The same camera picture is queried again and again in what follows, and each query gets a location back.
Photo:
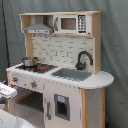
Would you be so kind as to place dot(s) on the black toy stovetop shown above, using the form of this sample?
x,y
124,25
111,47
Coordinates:
x,y
38,68

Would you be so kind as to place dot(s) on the left red stove knob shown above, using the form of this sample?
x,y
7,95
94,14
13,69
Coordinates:
x,y
14,79

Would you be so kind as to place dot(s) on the grey backdrop curtain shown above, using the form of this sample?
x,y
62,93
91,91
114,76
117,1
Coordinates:
x,y
114,43

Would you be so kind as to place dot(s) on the white toy microwave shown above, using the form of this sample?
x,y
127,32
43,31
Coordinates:
x,y
72,24

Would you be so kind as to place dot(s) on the wooden toy kitchen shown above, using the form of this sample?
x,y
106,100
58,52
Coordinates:
x,y
61,50

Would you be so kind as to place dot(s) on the grey toy sink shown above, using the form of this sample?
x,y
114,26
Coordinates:
x,y
72,74

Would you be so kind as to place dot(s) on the red stove knob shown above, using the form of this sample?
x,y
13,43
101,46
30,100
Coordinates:
x,y
14,79
33,84

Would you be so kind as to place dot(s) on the grey range hood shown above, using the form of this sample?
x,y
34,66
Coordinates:
x,y
38,27

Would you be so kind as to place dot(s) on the small metal pot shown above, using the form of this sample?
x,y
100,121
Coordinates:
x,y
30,61

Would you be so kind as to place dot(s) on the black toy faucet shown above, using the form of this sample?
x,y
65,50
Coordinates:
x,y
81,65

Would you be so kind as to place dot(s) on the right red stove knob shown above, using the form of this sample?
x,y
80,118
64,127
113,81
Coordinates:
x,y
33,84

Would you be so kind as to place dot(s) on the white cupboard door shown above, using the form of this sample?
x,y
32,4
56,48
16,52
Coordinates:
x,y
62,106

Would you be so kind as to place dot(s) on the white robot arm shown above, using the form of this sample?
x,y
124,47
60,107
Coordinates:
x,y
10,121

